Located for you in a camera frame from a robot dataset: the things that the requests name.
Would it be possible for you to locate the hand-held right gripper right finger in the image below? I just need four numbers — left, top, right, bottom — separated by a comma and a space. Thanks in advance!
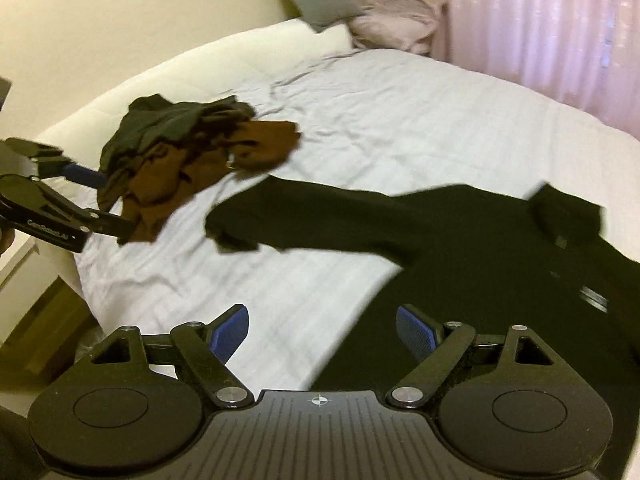
388, 304, 556, 407

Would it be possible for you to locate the white padded headboard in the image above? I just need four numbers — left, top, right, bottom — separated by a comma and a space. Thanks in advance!
37, 19, 353, 161

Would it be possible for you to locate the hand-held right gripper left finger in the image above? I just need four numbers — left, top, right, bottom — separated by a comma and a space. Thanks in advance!
90, 304, 253, 408

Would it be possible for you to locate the pink patterned curtain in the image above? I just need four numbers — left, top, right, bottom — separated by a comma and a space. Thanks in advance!
422, 0, 640, 131

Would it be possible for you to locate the pink quilt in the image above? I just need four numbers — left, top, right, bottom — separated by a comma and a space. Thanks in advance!
349, 0, 449, 57

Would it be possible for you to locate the bed with white striped sheet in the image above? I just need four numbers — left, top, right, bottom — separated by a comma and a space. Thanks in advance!
72, 47, 640, 391

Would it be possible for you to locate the dark green garment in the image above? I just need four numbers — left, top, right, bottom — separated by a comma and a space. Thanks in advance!
97, 94, 256, 211

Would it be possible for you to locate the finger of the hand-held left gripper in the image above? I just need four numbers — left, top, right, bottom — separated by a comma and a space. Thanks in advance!
75, 208, 136, 241
2, 137, 107, 188

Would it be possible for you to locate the white nightstand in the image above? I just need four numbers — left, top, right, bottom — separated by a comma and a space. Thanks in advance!
0, 232, 57, 307

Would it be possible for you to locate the brown garment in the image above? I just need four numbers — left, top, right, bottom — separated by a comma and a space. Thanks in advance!
117, 120, 303, 246

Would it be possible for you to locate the black sweater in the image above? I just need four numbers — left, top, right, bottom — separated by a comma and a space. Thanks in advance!
205, 177, 640, 393

